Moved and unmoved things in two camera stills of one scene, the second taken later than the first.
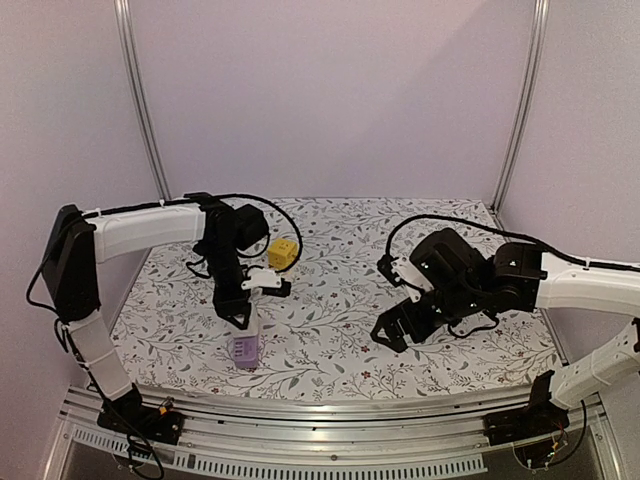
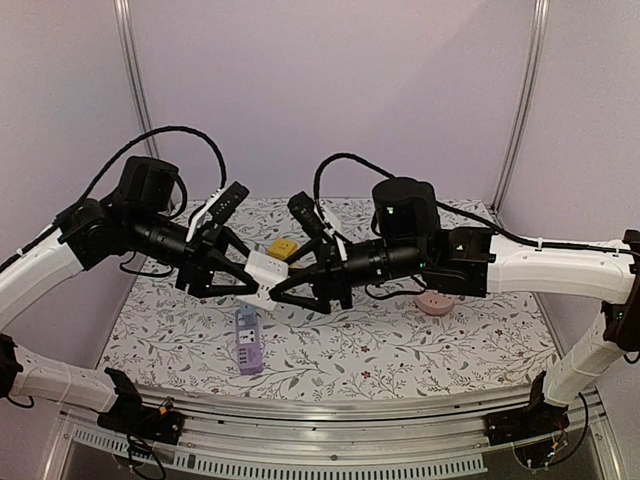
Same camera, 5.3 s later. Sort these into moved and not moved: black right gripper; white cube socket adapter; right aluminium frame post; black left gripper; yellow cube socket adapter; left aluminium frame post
Moved: white cube socket adapter; black left gripper; black right gripper
Not moved: right aluminium frame post; left aluminium frame post; yellow cube socket adapter
